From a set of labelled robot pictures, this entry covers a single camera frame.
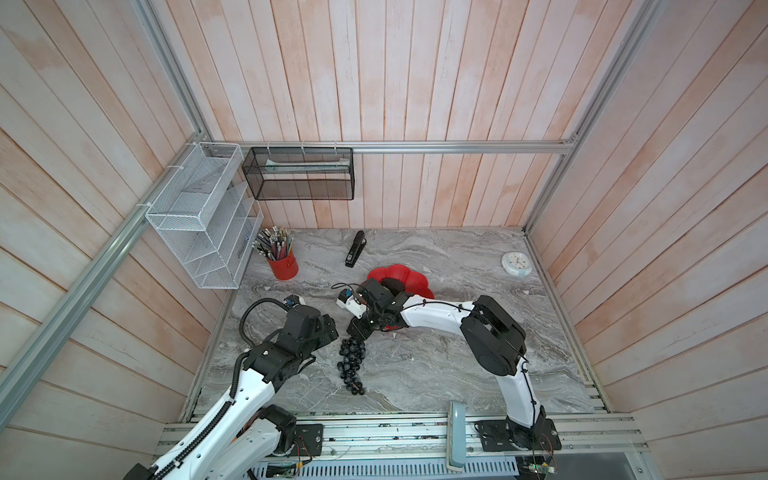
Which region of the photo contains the black fake grape bunch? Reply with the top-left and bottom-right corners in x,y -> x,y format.
336,338 -> 367,395

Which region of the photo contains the dark fake avocado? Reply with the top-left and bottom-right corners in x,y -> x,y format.
380,277 -> 406,296

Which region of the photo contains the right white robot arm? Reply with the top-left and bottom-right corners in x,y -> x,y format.
336,278 -> 547,450

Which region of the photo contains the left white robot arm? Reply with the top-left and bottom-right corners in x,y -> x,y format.
125,295 -> 338,479

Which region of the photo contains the red flower-shaped fruit bowl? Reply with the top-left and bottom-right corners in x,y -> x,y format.
366,264 -> 434,299

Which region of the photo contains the black stapler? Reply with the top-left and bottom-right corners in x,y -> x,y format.
345,230 -> 367,268

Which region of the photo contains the red pencil cup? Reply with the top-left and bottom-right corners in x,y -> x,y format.
268,252 -> 299,281

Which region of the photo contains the bundle of pencils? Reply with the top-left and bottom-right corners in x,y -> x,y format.
253,226 -> 293,261

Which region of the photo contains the white round clock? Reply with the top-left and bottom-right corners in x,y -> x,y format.
501,252 -> 533,277

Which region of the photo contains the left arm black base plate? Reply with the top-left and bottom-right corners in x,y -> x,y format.
269,423 -> 324,458

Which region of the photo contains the grey-blue handle bar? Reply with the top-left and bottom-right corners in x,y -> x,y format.
446,401 -> 467,472

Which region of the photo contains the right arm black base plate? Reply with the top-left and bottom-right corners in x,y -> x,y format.
474,418 -> 562,452

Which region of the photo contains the white mesh wall organizer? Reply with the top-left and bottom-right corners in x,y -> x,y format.
146,142 -> 264,290

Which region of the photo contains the black mesh wall basket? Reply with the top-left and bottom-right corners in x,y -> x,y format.
241,146 -> 356,201

